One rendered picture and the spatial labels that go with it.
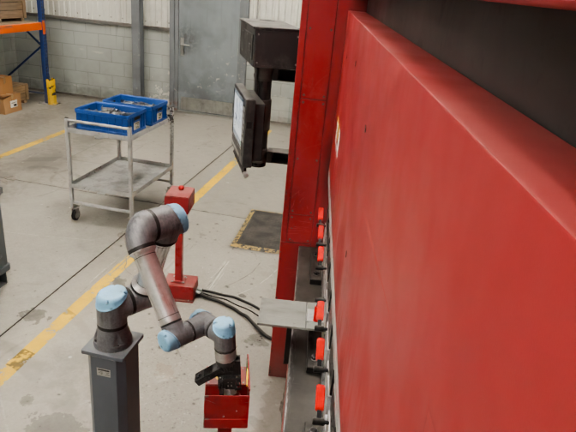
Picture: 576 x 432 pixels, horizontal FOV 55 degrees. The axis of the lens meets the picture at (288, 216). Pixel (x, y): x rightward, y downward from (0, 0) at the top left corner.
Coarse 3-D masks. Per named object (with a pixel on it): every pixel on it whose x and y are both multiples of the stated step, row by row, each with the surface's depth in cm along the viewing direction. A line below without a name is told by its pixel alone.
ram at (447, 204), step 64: (384, 64) 103; (384, 128) 94; (448, 128) 52; (512, 128) 48; (384, 192) 87; (448, 192) 49; (512, 192) 35; (384, 256) 81; (448, 256) 47; (512, 256) 34; (384, 320) 76; (448, 320) 45; (512, 320) 33; (384, 384) 71; (448, 384) 44; (512, 384) 32
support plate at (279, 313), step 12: (264, 300) 219; (276, 300) 219; (288, 300) 220; (264, 312) 211; (276, 312) 212; (288, 312) 212; (300, 312) 213; (264, 324) 204; (276, 324) 204; (288, 324) 205; (300, 324) 206; (312, 324) 206
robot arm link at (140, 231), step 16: (128, 224) 191; (144, 224) 189; (128, 240) 188; (144, 240) 187; (144, 256) 187; (144, 272) 187; (160, 272) 188; (160, 288) 186; (160, 304) 185; (176, 304) 189; (160, 320) 186; (176, 320) 186; (160, 336) 184; (176, 336) 184; (192, 336) 188
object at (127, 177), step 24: (72, 120) 464; (168, 120) 529; (120, 144) 562; (96, 168) 529; (120, 168) 546; (144, 168) 552; (168, 168) 548; (72, 192) 490; (120, 192) 480; (72, 216) 500
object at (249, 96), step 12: (240, 84) 314; (252, 96) 286; (252, 108) 280; (264, 108) 284; (252, 120) 282; (264, 120) 287; (252, 132) 285; (252, 144) 287; (240, 156) 297; (252, 156) 293
